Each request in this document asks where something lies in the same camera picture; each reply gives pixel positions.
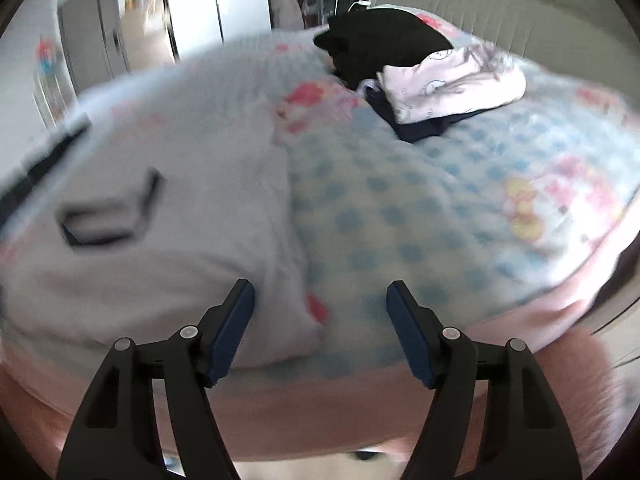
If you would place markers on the white wardrobe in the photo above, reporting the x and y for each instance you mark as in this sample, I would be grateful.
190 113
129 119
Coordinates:
220 0

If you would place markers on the black folded garment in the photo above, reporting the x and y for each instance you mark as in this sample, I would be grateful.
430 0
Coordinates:
380 40

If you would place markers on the blue checked printed blanket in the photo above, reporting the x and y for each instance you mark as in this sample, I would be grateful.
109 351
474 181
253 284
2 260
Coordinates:
425 210

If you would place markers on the white shirt with black trim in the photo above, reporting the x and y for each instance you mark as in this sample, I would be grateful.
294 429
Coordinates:
175 280

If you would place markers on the red and blue plush toy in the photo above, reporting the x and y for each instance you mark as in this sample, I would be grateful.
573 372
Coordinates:
46 55

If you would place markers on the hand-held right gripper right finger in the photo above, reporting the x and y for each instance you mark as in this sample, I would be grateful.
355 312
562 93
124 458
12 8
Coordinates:
410 340

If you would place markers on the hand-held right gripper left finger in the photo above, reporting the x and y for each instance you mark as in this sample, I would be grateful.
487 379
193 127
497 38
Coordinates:
231 332

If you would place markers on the grey door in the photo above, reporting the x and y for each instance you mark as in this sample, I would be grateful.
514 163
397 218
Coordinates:
90 35

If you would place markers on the pink printed folded garment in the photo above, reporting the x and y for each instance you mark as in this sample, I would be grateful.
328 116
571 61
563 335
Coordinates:
450 85

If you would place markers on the grey padded headboard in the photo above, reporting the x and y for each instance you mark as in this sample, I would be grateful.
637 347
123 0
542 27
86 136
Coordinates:
550 25

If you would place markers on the white shelf rack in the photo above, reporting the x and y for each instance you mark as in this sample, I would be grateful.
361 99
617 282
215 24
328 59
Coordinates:
50 100

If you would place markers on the navy folded garment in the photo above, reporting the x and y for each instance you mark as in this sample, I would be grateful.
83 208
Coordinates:
415 132

